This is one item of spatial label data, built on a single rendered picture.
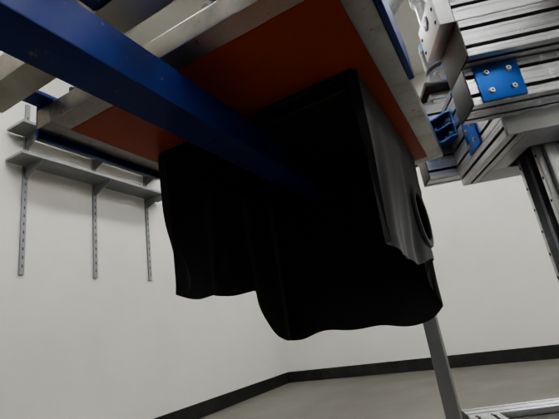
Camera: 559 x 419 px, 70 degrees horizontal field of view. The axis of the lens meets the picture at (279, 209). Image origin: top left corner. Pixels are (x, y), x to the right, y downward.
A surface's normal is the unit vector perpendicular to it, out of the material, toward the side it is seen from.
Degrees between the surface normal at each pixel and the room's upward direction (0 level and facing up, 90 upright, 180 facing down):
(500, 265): 90
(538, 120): 90
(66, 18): 90
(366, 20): 180
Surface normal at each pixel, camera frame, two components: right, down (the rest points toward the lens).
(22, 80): 0.15, 0.95
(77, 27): 0.86, -0.26
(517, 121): -0.15, -0.26
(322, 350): -0.48, -0.19
